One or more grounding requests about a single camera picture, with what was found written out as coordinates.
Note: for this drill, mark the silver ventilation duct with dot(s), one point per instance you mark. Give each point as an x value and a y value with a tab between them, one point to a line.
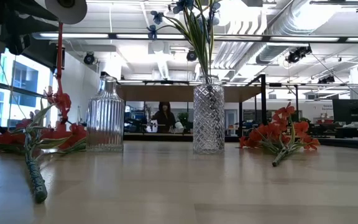
286	25

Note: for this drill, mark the black ceiling camera cluster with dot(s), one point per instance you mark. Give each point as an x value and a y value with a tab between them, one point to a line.
295	55

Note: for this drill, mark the black computer monitor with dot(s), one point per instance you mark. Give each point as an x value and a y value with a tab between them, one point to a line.
351	110

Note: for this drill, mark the diamond-cut glass vase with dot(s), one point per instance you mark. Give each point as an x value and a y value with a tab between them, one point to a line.
209	118

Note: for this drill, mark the small potted green plant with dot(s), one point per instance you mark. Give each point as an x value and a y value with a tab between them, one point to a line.
183	117

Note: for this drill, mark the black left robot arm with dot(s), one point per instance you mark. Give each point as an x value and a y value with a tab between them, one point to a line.
5	12

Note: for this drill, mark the black ceiling fixture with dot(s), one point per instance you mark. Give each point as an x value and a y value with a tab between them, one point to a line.
326	80

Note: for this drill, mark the wooden shelf with black legs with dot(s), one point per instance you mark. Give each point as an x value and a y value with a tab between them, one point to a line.
166	93

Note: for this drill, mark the red desk lamp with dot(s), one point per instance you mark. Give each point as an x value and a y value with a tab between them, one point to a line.
73	14

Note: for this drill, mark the black beam with light strips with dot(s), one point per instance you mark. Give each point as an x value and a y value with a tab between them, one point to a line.
135	36

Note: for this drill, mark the black rig frame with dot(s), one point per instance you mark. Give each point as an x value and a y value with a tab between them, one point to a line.
263	99

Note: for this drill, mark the blue artificial flower bunch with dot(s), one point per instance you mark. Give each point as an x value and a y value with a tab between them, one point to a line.
199	46

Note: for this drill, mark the ribbed glass vase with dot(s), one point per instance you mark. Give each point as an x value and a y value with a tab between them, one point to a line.
105	118

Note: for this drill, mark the orange artificial flower bunch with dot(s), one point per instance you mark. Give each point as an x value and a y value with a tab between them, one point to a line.
272	132

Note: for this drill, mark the person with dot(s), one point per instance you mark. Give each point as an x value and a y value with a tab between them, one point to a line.
165	119

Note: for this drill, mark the red artificial flower bunch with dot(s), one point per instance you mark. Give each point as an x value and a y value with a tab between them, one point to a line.
36	174

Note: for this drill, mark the black ceiling spotlight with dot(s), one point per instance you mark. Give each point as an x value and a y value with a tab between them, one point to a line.
89	58
191	56

